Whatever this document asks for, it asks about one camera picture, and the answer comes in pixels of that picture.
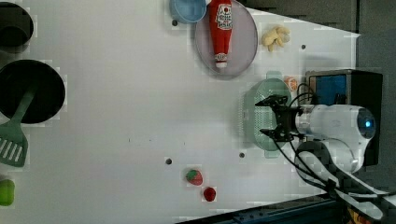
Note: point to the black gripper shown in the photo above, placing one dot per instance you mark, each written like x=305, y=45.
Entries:
x=285, y=118

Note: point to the green plastic strainer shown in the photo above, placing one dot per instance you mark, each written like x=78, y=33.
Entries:
x=254, y=118

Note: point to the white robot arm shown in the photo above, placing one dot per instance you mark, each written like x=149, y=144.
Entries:
x=334, y=141

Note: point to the toy orange slice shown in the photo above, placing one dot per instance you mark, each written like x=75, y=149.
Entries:
x=292, y=83

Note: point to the toaster oven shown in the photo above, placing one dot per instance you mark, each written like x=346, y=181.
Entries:
x=351, y=87

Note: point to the toy banana bunch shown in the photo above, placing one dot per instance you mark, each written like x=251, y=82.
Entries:
x=277, y=36

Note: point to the purple plate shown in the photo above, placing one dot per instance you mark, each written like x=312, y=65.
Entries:
x=243, y=42

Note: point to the toy strawberry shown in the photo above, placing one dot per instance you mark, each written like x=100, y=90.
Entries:
x=194, y=177

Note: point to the small red toy fruit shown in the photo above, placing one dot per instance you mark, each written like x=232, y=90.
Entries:
x=210, y=194

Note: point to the red ketchup bottle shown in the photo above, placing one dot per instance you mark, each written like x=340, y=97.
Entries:
x=221, y=28

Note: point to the yellow red emergency button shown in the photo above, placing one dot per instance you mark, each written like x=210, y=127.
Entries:
x=355, y=218

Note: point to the blue bowl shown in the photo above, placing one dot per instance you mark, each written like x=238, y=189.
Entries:
x=187, y=11

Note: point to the green spatula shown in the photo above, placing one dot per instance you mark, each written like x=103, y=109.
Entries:
x=14, y=144

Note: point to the black pot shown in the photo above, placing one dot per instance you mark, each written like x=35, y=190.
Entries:
x=16, y=25

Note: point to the green toy pepper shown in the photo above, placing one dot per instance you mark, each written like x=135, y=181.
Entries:
x=7, y=192

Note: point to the blue metal frame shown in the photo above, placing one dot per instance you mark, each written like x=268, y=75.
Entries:
x=320, y=209

